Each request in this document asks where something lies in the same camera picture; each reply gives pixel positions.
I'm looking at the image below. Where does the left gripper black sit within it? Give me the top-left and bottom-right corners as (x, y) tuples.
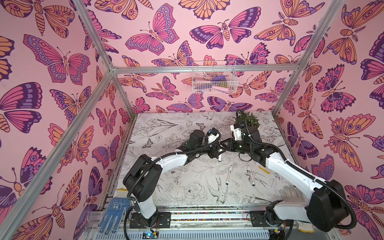
(193, 142), (227, 160)

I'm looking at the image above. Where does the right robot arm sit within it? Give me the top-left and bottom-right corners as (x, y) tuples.
(221, 109), (358, 232)

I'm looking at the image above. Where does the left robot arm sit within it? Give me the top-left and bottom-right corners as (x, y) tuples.
(123, 128), (222, 220)

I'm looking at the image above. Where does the potted green plant white pot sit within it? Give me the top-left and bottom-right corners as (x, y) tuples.
(236, 113), (260, 129)

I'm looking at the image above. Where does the white work glove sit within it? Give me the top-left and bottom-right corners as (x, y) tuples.
(276, 186), (315, 233)

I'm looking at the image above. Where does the blue knit glove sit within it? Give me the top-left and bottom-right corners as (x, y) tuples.
(98, 198), (132, 236)

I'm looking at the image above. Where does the green circuit board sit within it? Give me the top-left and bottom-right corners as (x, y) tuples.
(142, 232), (159, 240)

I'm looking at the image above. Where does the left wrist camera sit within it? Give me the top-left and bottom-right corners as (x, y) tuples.
(207, 128), (222, 145)

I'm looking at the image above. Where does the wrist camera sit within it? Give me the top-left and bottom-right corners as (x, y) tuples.
(230, 123), (244, 141)
(207, 128), (222, 145)

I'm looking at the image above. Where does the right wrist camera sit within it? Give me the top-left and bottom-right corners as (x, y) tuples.
(230, 123), (244, 141)

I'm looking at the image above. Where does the white wire basket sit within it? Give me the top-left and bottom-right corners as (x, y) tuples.
(191, 61), (239, 95)

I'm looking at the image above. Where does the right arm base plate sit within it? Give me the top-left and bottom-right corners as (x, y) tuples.
(249, 211), (270, 227)

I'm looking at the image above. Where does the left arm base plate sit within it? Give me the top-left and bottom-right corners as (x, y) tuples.
(130, 212), (171, 229)

